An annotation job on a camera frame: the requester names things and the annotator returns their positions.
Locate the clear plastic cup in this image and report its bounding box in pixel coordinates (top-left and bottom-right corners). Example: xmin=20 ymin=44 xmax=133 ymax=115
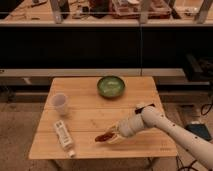
xmin=50 ymin=93 xmax=68 ymax=116

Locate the long wooden shelf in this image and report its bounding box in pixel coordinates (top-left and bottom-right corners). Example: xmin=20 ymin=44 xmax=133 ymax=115
xmin=0 ymin=0 xmax=213 ymax=27

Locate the green ceramic bowl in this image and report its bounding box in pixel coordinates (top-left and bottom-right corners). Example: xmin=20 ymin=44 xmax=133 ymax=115
xmin=97 ymin=76 xmax=125 ymax=98

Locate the dark foot pedal box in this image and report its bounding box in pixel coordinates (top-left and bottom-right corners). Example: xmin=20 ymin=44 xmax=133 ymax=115
xmin=185 ymin=124 xmax=212 ymax=141

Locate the white tube bottle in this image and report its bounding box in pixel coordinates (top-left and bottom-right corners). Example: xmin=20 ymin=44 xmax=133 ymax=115
xmin=54 ymin=120 xmax=75 ymax=158

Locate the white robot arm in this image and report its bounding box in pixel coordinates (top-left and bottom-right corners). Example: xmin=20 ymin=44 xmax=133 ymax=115
xmin=107 ymin=104 xmax=213 ymax=171

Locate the red pepper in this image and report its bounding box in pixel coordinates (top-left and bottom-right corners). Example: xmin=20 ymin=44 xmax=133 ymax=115
xmin=95 ymin=132 xmax=115 ymax=142

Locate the wooden table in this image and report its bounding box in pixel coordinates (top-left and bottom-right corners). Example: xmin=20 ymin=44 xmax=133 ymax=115
xmin=28 ymin=76 xmax=179 ymax=160

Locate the black cable on floor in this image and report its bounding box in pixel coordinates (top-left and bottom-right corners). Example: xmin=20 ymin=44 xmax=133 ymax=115
xmin=175 ymin=154 xmax=201 ymax=171

